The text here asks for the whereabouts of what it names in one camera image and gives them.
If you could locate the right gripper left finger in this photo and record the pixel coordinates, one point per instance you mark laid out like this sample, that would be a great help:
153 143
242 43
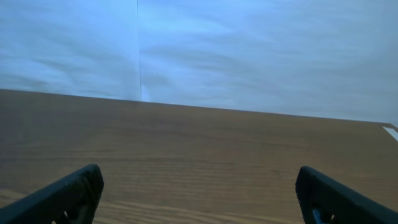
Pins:
62 199

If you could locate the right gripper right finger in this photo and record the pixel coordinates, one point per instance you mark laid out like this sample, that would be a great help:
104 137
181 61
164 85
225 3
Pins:
329 199

